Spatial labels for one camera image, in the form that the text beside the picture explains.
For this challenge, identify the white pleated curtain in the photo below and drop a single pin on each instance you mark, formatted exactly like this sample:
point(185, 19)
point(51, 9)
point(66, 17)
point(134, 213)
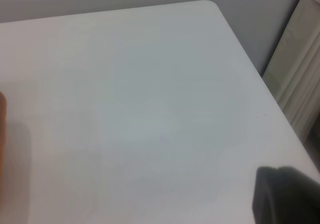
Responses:
point(300, 58)

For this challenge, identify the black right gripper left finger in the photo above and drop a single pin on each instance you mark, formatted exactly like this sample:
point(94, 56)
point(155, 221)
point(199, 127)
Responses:
point(267, 199)

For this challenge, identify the orange-brown wicker basket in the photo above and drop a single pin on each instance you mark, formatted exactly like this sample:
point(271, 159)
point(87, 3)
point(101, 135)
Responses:
point(2, 113)

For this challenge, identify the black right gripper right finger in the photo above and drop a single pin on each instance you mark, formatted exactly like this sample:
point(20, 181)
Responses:
point(302, 201)

